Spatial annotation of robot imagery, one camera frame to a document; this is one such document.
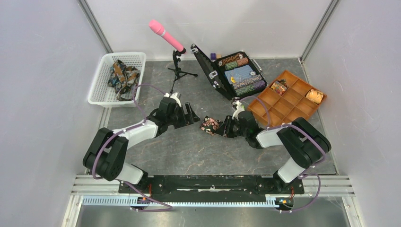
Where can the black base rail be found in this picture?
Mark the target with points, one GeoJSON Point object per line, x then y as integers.
{"type": "Point", "coordinates": [217, 188]}

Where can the orange compartment tray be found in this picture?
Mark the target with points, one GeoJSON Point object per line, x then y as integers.
{"type": "Point", "coordinates": [271, 109]}

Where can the rolled tan patterned tie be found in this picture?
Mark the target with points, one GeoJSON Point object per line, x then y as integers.
{"type": "Point", "coordinates": [315, 96]}

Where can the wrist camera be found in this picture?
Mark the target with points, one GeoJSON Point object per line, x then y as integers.
{"type": "Point", "coordinates": [237, 110]}
{"type": "Point", "coordinates": [176, 96]}

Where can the dark blue patterned tie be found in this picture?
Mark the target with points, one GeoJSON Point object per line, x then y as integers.
{"type": "Point", "coordinates": [123, 78]}

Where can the pink microphone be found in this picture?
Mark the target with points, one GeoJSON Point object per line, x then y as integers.
{"type": "Point", "coordinates": [158, 29]}

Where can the loose poker chip stack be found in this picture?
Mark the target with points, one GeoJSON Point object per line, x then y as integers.
{"type": "Point", "coordinates": [236, 101]}

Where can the black poker chip case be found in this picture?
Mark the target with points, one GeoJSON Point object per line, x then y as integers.
{"type": "Point", "coordinates": [234, 75]}

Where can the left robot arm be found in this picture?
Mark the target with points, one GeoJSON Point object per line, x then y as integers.
{"type": "Point", "coordinates": [106, 154]}

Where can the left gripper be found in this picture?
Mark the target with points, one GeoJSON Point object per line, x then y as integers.
{"type": "Point", "coordinates": [190, 117]}

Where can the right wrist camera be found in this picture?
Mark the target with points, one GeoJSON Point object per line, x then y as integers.
{"type": "Point", "coordinates": [237, 110]}

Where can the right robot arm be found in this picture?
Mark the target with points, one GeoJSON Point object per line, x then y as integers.
{"type": "Point", "coordinates": [303, 142]}

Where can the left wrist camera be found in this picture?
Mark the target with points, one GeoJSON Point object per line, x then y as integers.
{"type": "Point", "coordinates": [176, 96]}

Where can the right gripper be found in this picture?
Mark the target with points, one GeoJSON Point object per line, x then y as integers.
{"type": "Point", "coordinates": [224, 129]}

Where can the black tripod stand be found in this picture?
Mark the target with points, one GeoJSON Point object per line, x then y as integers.
{"type": "Point", "coordinates": [178, 73]}

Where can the rolled dark patterned tie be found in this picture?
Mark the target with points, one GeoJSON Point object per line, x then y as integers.
{"type": "Point", "coordinates": [279, 86]}

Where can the black floral tie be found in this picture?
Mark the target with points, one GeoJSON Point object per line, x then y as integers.
{"type": "Point", "coordinates": [210, 125]}

